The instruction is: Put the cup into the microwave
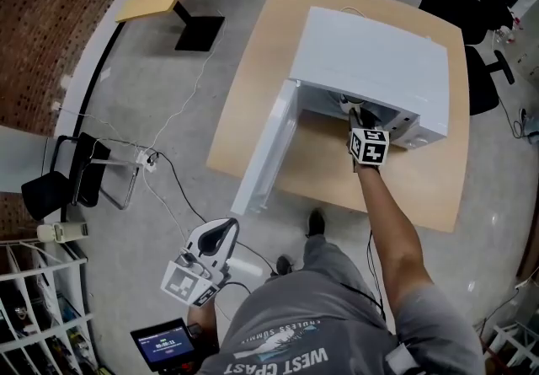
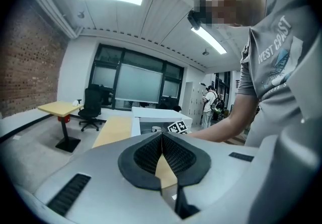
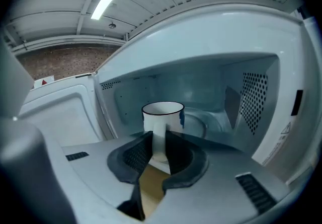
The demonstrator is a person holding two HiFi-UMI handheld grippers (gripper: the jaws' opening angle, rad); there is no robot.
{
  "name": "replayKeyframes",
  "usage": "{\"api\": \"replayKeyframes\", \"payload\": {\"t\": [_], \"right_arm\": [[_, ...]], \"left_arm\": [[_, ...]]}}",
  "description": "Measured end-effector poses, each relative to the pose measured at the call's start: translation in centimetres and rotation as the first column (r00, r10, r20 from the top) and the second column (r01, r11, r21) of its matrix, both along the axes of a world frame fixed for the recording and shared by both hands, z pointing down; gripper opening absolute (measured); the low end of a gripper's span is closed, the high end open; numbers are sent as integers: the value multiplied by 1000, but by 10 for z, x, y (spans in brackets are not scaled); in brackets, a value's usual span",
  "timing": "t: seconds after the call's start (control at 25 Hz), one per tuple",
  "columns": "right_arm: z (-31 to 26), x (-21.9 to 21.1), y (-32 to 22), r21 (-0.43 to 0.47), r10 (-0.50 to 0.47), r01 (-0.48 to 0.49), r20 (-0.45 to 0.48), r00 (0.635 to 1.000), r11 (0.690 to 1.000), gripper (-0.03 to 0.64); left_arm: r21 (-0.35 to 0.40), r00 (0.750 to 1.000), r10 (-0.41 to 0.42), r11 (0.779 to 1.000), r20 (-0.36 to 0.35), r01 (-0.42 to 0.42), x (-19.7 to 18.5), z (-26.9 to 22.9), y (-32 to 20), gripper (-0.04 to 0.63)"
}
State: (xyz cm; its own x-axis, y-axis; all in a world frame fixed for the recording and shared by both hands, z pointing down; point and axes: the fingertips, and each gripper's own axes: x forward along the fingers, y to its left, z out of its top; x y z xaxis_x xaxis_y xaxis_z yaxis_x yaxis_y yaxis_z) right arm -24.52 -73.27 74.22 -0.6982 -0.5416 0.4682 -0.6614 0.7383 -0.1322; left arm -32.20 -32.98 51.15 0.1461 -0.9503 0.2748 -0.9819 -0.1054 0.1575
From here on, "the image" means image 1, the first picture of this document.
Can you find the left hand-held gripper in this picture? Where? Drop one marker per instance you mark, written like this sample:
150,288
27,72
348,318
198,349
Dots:
185,280

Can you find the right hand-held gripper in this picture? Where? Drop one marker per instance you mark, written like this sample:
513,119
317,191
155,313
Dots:
370,148

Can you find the white cup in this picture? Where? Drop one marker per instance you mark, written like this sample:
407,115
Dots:
347,103

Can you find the white microwave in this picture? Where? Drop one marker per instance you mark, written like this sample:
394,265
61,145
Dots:
366,57

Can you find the person's right forearm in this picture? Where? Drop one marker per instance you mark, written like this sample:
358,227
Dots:
387,230

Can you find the person's left forearm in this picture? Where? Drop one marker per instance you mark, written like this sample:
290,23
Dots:
202,318

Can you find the person's black left shoe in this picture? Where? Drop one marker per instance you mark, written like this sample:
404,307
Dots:
284,266

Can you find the person's black shoe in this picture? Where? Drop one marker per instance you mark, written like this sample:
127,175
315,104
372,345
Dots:
284,266
316,223

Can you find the light wooden table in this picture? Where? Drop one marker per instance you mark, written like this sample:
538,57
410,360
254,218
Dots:
320,179

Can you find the person's black right shoe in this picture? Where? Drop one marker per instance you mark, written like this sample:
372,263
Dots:
316,223

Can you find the white power strip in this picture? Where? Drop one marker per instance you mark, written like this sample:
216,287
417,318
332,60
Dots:
145,160

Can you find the grey trousers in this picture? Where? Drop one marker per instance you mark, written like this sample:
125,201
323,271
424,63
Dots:
324,255

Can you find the black monitor screen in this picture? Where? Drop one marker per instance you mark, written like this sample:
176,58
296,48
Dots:
164,346

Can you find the person in grey shirt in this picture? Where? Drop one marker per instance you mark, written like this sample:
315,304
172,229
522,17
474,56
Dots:
316,314

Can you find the beige handheld device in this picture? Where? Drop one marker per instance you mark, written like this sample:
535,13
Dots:
59,232

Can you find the clear plastic water jug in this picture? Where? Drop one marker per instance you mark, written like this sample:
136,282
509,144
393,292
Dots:
505,34

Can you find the white shelf rack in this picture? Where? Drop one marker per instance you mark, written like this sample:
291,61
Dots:
42,269

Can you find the black folding chair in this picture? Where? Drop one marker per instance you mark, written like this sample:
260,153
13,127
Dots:
46,192

